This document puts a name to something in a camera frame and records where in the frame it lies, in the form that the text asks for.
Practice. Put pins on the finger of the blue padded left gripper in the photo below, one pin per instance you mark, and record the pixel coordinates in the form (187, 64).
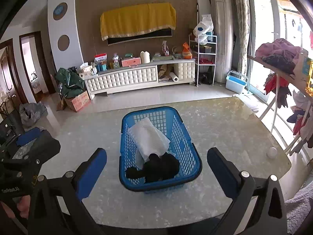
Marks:
(28, 136)

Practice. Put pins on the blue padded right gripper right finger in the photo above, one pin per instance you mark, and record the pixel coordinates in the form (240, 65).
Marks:
(225, 172)

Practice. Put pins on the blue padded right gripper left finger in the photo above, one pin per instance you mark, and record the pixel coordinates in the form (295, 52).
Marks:
(88, 173)

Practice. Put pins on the black plush cloth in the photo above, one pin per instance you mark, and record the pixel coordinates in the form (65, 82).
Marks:
(157, 168)

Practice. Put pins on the white foam pillow block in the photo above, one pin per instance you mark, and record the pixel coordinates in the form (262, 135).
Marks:
(148, 138)

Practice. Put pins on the blue plastic laundry basket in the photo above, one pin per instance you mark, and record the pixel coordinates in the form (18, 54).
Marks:
(169, 122)

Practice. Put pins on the white quilted towel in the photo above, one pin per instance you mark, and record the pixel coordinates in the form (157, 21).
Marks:
(139, 161)

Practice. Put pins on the person's left hand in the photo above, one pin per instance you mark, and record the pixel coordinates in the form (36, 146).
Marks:
(23, 206)

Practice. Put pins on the small white round object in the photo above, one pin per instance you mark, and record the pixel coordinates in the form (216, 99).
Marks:
(271, 153)

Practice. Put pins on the orange printed cardboard box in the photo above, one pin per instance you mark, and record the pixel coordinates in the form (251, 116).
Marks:
(78, 102)

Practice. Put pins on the green plastic bag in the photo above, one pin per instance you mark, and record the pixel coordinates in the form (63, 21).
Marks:
(69, 83)

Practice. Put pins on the white tufted TV cabinet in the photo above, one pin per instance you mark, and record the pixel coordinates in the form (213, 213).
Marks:
(150, 75)

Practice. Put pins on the light blue storage bin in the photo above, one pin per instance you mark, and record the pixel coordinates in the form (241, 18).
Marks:
(236, 82)

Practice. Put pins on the red hanging garment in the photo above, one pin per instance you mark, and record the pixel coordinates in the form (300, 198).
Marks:
(283, 91)

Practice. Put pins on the wooden drying rack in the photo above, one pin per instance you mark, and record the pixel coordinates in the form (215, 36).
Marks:
(293, 79)

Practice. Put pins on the paper towel roll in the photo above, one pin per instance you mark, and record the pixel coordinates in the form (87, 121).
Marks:
(173, 77)

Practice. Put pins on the pink storage box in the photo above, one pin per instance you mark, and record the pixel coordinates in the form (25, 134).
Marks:
(131, 62)

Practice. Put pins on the orange bag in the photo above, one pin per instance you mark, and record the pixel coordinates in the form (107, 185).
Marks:
(186, 53)

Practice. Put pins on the pink clothes pile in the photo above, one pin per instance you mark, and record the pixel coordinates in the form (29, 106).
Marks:
(280, 54)

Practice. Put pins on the white metal shelf rack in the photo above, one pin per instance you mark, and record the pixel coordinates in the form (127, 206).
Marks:
(204, 50)

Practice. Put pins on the white plastic bags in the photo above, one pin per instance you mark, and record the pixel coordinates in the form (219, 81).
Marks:
(204, 29)

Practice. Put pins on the silver standing air conditioner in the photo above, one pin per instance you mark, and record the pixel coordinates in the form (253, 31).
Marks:
(221, 12)

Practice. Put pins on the patterned beige curtain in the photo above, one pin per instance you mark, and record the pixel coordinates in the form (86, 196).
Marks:
(243, 15)

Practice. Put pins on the black wall television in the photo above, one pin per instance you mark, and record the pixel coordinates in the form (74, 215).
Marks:
(163, 33)

